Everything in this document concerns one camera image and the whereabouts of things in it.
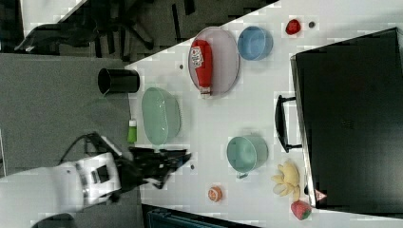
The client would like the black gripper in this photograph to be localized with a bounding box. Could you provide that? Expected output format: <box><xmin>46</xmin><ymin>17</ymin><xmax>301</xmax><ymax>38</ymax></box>
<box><xmin>118</xmin><ymin>147</ymin><xmax>192</xmax><ymax>192</ymax></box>

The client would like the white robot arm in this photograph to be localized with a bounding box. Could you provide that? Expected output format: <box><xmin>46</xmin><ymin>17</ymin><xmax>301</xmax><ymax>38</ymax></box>
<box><xmin>1</xmin><ymin>150</ymin><xmax>191</xmax><ymax>228</ymax></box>

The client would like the dark teal crate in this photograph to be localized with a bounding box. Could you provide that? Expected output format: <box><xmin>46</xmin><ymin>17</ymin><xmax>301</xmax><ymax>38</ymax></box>
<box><xmin>142</xmin><ymin>203</ymin><xmax>259</xmax><ymax>228</ymax></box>

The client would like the orange slice toy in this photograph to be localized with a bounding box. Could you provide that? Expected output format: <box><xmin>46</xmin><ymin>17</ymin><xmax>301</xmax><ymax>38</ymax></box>
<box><xmin>208</xmin><ymin>186</ymin><xmax>222</xmax><ymax>202</ymax></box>

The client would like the green white small bottle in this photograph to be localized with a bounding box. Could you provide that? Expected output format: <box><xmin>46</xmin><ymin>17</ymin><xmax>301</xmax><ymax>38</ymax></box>
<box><xmin>127</xmin><ymin>120</ymin><xmax>137</xmax><ymax>143</ymax></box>

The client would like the teal green mug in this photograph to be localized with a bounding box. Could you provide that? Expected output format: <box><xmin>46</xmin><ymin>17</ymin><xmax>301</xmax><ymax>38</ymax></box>
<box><xmin>226</xmin><ymin>135</ymin><xmax>269</xmax><ymax>179</ymax></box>

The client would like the black cylindrical cup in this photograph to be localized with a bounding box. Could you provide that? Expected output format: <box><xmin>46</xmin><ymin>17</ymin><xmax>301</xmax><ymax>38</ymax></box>
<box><xmin>98</xmin><ymin>68</ymin><xmax>141</xmax><ymax>95</ymax></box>

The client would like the red ketchup bottle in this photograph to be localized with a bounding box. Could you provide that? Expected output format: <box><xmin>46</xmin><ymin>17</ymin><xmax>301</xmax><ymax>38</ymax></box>
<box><xmin>190</xmin><ymin>39</ymin><xmax>213</xmax><ymax>98</ymax></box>

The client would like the yellow peeled banana toy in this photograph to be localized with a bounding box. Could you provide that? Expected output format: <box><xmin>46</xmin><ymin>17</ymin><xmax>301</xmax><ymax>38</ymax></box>
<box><xmin>271</xmin><ymin>161</ymin><xmax>300</xmax><ymax>201</ymax></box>

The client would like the grey round plate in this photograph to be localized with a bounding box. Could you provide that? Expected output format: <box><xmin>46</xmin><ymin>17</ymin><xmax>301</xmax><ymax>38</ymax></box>
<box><xmin>196</xmin><ymin>27</ymin><xmax>240</xmax><ymax>96</ymax></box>

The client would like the large red strawberry toy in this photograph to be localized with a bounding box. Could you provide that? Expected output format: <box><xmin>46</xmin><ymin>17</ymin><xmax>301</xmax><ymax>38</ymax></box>
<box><xmin>291</xmin><ymin>200</ymin><xmax>312</xmax><ymax>220</ymax></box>

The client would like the black office chair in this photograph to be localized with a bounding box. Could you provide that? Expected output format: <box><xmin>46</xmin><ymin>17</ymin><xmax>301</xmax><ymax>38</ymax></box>
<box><xmin>13</xmin><ymin>0</ymin><xmax>198</xmax><ymax>63</ymax></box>

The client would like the blue bowl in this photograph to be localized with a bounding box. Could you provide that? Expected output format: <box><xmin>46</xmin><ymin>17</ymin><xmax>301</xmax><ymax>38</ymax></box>
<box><xmin>238</xmin><ymin>26</ymin><xmax>274</xmax><ymax>61</ymax></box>

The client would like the small red strawberry toy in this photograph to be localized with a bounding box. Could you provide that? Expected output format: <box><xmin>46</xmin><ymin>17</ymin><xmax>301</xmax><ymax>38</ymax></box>
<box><xmin>285</xmin><ymin>19</ymin><xmax>301</xmax><ymax>35</ymax></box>

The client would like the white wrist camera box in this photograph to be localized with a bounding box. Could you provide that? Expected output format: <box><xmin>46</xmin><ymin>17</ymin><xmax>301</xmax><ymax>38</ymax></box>
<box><xmin>89</xmin><ymin>133</ymin><xmax>123</xmax><ymax>194</ymax></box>

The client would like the black camera cable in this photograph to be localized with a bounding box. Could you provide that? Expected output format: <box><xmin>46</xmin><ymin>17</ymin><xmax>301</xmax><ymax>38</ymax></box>
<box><xmin>58</xmin><ymin>132</ymin><xmax>106</xmax><ymax>165</ymax></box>

